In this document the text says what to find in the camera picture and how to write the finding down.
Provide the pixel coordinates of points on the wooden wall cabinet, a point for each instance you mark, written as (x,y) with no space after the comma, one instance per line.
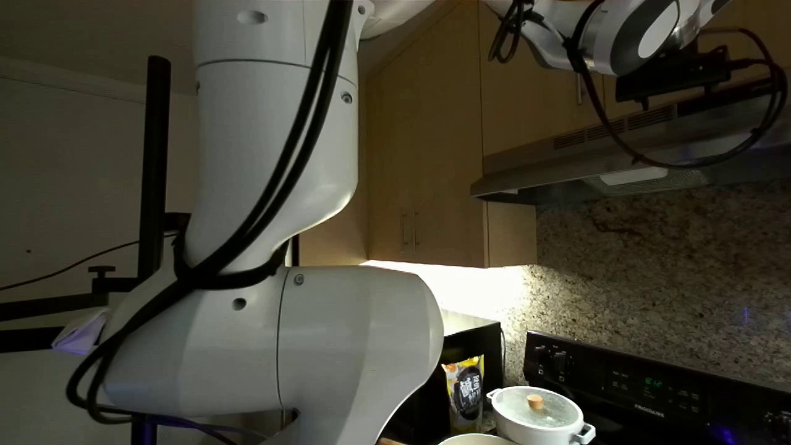
(428,164)

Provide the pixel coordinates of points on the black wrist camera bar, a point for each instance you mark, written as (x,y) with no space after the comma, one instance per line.
(672,73)

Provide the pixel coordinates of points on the stainless steel range hood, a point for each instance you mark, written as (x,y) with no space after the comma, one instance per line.
(578,161)

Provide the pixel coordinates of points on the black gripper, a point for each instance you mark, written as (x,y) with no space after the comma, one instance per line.
(726,95)

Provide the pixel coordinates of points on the white bowl rim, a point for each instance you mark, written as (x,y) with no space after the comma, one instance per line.
(473,441)

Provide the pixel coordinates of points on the white paper tag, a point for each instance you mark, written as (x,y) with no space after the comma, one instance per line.
(82,334)

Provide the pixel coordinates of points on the black camera stand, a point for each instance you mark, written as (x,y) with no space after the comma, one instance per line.
(157,164)

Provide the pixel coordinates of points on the deep wooden cabinet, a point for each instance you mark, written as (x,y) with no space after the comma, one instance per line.
(335,237)

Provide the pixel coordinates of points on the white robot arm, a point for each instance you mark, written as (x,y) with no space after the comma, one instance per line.
(274,164)

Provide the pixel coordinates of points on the black box appliance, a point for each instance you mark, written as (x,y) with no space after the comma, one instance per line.
(477,337)

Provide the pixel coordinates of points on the black electric stove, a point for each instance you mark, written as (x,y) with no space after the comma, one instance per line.
(659,387)

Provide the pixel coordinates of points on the white ceramic pot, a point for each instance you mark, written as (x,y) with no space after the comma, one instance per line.
(536,417)

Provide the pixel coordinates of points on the yellow black snack bag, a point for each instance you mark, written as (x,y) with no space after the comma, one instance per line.
(468,392)

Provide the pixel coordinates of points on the wooden cabinet above hood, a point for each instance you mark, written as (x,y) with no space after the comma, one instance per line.
(527,82)

